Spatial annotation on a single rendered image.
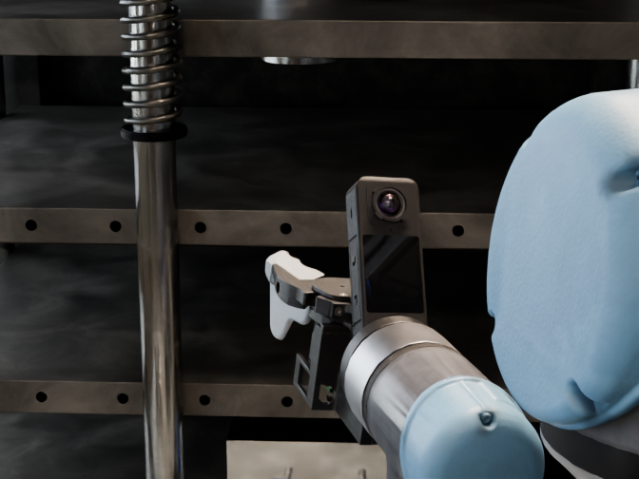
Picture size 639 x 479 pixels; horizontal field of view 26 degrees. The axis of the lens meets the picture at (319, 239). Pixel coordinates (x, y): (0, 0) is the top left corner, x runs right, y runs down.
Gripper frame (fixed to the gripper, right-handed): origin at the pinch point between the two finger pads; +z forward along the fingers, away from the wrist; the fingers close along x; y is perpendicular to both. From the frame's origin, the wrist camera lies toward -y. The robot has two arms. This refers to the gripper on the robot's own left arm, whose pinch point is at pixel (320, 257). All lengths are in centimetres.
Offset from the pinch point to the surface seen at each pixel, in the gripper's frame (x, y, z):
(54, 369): -9, 43, 89
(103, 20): -7, -8, 85
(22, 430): -9, 68, 128
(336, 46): 22, -8, 75
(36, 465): -8, 68, 113
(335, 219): 24, 14, 73
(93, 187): -5, 17, 94
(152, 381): 2, 39, 76
